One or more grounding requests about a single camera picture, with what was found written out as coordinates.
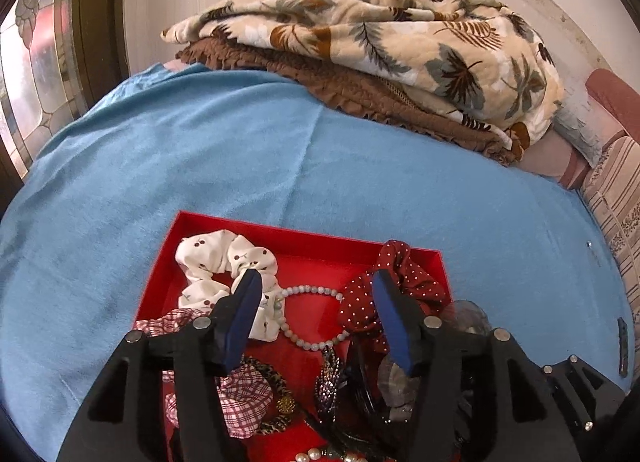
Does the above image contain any black hair barrette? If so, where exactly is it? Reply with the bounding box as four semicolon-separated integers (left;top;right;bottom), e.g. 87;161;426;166
617;317;630;377

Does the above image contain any leopard print scrunchie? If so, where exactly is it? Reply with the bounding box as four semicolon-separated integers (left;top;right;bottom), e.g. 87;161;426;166
245;357;301;436

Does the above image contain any red tray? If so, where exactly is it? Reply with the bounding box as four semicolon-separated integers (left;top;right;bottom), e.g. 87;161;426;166
131;211;456;462

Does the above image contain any white printed scrunchie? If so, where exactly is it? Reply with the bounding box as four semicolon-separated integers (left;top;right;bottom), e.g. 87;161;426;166
174;229;286;343

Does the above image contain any brown ruffled blanket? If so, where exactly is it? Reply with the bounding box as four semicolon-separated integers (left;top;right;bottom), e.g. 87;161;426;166
175;37;521;168

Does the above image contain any blue bed sheet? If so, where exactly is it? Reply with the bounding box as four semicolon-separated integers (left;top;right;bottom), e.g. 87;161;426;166
0;62;636;462

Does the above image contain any grey sheer scrunchie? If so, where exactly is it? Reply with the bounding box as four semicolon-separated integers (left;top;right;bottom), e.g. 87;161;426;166
377;299;493;425

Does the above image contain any stained glass window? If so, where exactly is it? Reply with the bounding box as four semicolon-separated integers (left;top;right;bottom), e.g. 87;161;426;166
0;0;126;183

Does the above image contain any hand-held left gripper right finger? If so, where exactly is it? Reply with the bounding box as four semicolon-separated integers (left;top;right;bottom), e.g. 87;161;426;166
372;268;583;462

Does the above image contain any black hair tie right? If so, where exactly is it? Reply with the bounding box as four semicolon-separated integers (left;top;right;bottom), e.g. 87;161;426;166
345;337;421;448

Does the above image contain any pink bed sheet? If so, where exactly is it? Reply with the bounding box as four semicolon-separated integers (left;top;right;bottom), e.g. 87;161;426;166
510;132;591;190

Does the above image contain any red dotted scrunchie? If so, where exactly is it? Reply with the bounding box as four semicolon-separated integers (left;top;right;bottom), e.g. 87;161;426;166
337;239;453;355

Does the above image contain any grey bead bracelet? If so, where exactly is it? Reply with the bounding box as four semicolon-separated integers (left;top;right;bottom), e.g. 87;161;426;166
272;285;351;352

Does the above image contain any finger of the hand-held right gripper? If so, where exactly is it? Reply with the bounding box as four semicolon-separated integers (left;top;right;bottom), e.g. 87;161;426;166
542;354;628;462

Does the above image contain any white pearl bracelet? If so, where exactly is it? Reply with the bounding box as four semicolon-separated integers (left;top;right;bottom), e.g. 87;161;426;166
292;447;371;462

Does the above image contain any leaf print blanket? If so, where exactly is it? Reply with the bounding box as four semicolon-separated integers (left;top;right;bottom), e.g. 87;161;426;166
161;0;566;153

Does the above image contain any striped pillow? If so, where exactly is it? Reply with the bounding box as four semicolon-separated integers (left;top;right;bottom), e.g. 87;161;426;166
580;135;640;328

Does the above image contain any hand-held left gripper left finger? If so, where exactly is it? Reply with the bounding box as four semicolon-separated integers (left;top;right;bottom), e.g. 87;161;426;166
56;269;264;462

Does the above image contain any white grey printed pillow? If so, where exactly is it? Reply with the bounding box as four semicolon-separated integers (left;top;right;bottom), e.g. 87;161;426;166
550;92;626;168

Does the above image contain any sparkly beaded hair clip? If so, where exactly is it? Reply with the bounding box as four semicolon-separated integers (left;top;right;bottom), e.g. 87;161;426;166
314;346;351;415

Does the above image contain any pink pillow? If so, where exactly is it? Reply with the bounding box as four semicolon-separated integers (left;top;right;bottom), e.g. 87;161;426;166
585;68;640;138

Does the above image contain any pink plaid scrunchie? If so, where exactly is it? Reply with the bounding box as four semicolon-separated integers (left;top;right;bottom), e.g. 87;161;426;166
132;307;276;440

